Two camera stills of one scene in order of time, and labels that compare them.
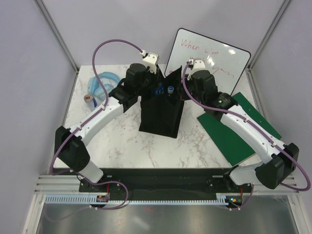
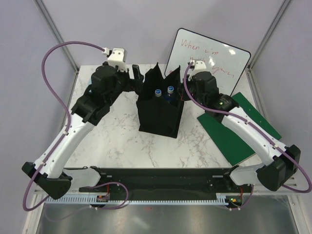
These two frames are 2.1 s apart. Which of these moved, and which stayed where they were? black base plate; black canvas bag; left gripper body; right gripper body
Moved: left gripper body
Stayed: black base plate; right gripper body; black canvas bag
